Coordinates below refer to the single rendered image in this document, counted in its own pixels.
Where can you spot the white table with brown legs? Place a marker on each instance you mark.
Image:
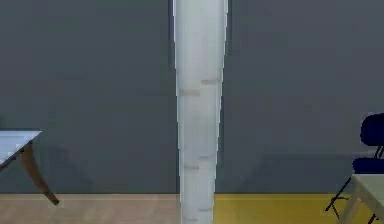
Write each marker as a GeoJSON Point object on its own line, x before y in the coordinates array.
{"type": "Point", "coordinates": [15, 143]}

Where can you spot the dark blue office chair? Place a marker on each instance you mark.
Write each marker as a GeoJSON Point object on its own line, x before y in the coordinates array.
{"type": "Point", "coordinates": [372, 131]}

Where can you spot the pale green table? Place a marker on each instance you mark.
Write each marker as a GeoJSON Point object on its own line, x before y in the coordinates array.
{"type": "Point", "coordinates": [368, 190]}

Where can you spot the white tapered post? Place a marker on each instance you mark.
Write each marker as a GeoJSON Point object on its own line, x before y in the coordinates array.
{"type": "Point", "coordinates": [199, 113]}

